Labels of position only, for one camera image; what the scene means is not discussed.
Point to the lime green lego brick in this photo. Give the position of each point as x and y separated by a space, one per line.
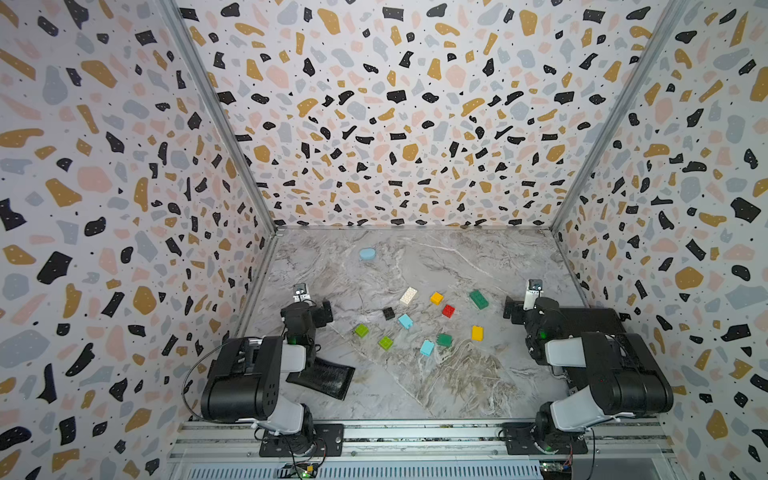
361 330
385 343

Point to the green square lego brick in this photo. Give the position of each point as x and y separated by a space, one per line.
445 340

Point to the aluminium frame rail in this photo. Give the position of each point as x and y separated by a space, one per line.
427 449

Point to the cream long lego brick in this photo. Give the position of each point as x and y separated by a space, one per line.
408 295

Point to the yellow-orange square lego brick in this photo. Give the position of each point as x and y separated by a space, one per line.
437 297

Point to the light blue lego brick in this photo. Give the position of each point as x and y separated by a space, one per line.
405 321
427 348

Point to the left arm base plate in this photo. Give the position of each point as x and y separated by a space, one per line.
321 440

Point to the light blue round puck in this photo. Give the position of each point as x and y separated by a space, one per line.
367 254

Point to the yellow lego brick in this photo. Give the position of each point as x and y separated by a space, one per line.
477 333

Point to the black hard case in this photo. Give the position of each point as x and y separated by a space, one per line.
576 320

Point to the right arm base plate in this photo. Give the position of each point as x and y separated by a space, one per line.
523 438

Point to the dark green long lego brick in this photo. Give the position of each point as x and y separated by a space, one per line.
478 299

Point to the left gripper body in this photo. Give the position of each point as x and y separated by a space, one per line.
297 308

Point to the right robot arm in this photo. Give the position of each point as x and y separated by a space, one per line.
611 374

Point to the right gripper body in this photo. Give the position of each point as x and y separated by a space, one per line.
517 308

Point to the red square lego brick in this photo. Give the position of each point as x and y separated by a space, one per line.
448 311

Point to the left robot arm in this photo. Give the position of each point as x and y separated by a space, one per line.
244 381

